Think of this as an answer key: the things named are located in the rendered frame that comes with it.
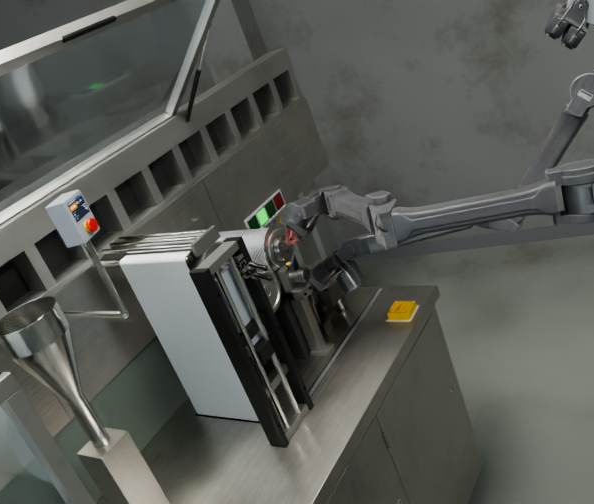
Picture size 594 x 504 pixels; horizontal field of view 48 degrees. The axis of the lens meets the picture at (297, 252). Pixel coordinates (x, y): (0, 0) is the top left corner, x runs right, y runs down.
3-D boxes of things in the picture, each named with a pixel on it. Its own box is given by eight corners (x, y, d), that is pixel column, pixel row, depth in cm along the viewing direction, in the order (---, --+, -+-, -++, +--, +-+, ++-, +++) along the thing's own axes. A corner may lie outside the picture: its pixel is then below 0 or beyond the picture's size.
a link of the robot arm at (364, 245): (491, 198, 179) (482, 203, 170) (497, 219, 179) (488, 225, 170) (349, 238, 200) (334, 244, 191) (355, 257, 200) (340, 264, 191)
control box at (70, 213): (91, 242, 141) (69, 200, 137) (66, 248, 143) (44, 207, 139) (107, 227, 147) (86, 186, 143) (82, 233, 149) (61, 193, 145)
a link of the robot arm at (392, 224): (370, 260, 133) (358, 212, 130) (380, 241, 145) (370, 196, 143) (615, 219, 119) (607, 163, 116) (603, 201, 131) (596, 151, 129)
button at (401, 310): (409, 320, 205) (407, 314, 204) (388, 320, 209) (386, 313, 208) (417, 307, 210) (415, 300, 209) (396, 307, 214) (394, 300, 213)
